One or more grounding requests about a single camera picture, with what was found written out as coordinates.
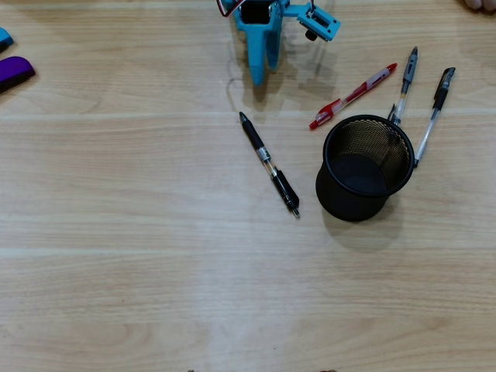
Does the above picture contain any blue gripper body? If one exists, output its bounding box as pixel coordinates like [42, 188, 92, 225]
[231, 0, 291, 36]

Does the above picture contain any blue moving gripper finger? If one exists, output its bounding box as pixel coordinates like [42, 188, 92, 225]
[267, 7, 286, 72]

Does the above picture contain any red retractable pen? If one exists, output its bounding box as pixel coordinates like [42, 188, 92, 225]
[308, 63, 398, 131]

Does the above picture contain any bare human hand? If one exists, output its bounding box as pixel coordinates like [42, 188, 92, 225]
[460, 0, 496, 15]

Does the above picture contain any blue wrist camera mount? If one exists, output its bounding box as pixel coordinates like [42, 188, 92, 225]
[286, 2, 343, 43]

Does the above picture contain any black mesh pen holder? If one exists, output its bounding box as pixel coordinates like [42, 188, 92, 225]
[315, 114, 416, 223]

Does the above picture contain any light blue plastic object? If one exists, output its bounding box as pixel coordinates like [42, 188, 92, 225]
[0, 26, 15, 53]

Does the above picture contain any purple plastic object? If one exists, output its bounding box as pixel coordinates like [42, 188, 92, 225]
[0, 56, 36, 95]

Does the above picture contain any grey grip clear pen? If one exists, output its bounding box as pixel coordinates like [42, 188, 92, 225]
[387, 46, 419, 126]

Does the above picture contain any red white servo cable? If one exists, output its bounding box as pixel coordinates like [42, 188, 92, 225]
[215, 0, 243, 19]

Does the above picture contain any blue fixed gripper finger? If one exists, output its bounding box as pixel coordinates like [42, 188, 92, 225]
[242, 32, 269, 88]

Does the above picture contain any black retractable pen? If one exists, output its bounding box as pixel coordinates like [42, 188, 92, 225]
[238, 111, 301, 219]

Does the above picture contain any black capped clear pen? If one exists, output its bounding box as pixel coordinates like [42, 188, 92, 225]
[412, 67, 457, 168]

